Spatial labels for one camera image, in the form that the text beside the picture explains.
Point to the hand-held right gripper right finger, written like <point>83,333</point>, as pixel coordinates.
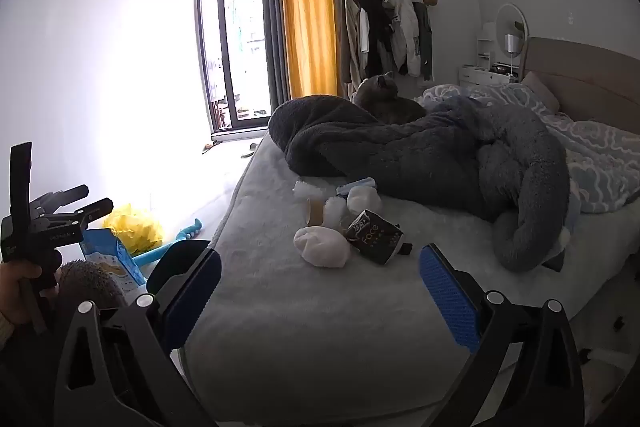
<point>447,302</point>

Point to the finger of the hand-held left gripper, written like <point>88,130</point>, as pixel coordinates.
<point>62,199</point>
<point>87,212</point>

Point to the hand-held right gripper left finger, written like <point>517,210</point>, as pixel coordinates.
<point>192,302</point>

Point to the large bubble wrap roll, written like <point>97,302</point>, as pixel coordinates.
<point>322,247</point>

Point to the person's left hand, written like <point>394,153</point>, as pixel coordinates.
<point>12,292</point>

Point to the yellow plastic bag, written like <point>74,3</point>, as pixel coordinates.
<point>135,229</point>

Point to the blue snack packet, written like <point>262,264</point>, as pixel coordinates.
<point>112,259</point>

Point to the blue plush toy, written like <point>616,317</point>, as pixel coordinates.
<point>172,242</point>

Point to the small black scrap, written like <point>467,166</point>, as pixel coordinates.
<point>405,249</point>

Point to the grey fuzzy cloth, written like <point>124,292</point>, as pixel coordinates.
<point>92,284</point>

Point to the black crumpled packet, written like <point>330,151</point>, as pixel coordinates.
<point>372,237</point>

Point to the grey bed mattress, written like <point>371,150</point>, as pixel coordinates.
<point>300,322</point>

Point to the small orange item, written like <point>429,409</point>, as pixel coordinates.
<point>208,147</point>

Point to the crumpled bubble wrap piece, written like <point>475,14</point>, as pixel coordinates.
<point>334,213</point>

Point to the dark grey fleece blanket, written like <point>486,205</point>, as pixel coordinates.
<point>400,152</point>

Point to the grey slipper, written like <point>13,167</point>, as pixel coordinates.
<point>248,151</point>

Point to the grey cat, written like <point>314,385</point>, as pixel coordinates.
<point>387,104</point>

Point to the blue patterned duvet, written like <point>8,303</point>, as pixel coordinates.
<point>595,152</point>

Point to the white dresser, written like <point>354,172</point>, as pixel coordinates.
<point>482,76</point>

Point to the beige pillow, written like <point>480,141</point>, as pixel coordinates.
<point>540,92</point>

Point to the glass sliding door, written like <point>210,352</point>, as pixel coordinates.
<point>240,32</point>

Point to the grey hanging garment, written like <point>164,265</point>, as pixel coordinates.
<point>425,42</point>

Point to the white small shelf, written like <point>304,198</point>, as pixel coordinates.
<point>485,42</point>

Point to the beige bed headboard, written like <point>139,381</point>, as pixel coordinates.
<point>585,77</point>

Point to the white hanging jacket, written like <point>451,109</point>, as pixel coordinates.
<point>405,27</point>

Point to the beige hanging coat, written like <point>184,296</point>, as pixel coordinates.
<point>352,37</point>

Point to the black hanging coat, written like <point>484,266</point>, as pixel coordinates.
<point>377,27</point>

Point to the round white mirror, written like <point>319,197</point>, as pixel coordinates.
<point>510,19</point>

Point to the yellow curtain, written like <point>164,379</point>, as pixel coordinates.
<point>307,7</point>

